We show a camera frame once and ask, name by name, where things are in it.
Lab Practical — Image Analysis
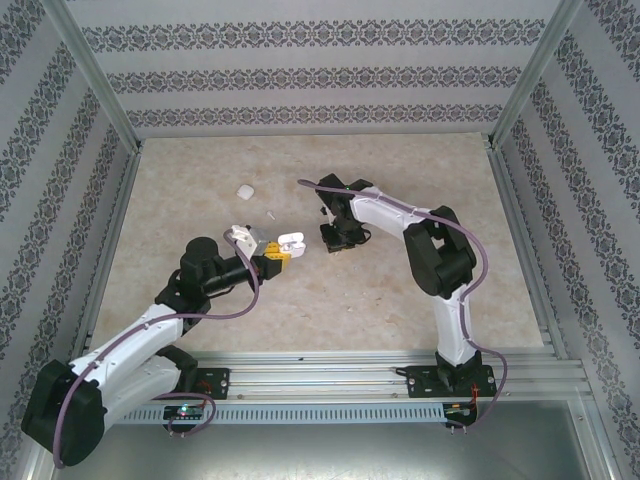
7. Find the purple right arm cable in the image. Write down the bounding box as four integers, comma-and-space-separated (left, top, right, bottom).
297, 178, 509, 435

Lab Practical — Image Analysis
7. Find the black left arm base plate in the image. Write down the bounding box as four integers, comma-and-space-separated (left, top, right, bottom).
187, 367, 232, 402

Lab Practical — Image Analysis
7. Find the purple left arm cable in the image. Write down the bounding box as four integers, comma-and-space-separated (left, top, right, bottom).
49, 230, 261, 469

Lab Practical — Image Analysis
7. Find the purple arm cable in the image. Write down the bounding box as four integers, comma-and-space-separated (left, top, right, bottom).
297, 178, 509, 435
49, 230, 261, 469

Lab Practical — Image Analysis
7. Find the aluminium side rail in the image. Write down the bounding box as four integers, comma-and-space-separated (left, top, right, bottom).
67, 142, 146, 366
487, 142, 569, 361

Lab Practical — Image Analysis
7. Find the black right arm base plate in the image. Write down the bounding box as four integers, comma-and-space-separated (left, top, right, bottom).
405, 364, 500, 400

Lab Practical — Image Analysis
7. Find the grey slotted cable duct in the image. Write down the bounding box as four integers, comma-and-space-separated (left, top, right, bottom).
112, 402, 447, 425

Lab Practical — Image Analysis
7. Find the grey metal sheet panel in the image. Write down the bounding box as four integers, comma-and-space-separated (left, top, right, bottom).
29, 399, 616, 480

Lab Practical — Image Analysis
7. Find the aluminium mounting rail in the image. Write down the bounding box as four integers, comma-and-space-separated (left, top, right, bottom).
47, 349, 589, 401

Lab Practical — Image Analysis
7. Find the aluminium frame post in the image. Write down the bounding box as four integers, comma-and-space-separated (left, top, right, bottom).
489, 0, 586, 151
42, 0, 144, 151

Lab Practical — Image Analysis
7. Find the left controller circuit board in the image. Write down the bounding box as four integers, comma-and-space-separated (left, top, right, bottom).
163, 404, 207, 421

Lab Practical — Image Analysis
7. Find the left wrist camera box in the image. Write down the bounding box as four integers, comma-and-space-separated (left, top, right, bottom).
227, 224, 272, 257

